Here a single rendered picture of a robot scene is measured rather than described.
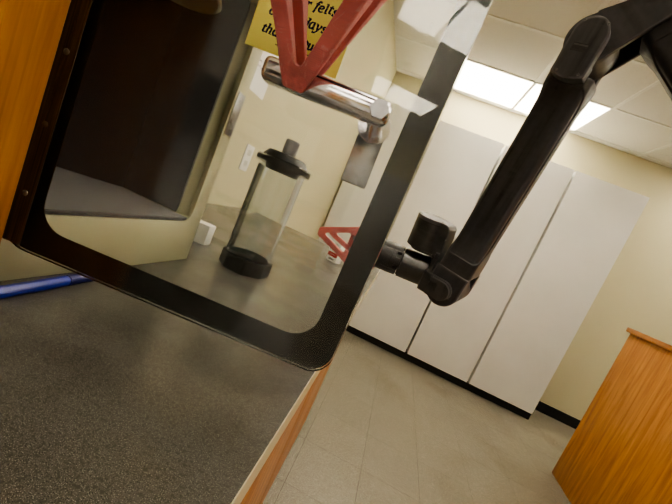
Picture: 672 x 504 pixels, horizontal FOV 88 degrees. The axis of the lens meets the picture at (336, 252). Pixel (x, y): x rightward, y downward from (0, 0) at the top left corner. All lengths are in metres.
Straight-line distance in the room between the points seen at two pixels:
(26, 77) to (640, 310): 4.46
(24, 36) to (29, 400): 0.22
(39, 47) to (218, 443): 0.28
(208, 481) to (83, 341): 0.17
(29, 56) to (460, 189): 3.27
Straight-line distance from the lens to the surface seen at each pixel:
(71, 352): 0.36
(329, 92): 0.25
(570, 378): 4.39
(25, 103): 0.29
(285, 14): 0.24
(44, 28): 0.29
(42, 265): 0.48
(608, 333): 4.39
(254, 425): 0.33
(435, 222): 0.61
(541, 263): 3.56
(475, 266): 0.59
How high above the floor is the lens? 1.13
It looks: 7 degrees down
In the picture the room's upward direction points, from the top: 23 degrees clockwise
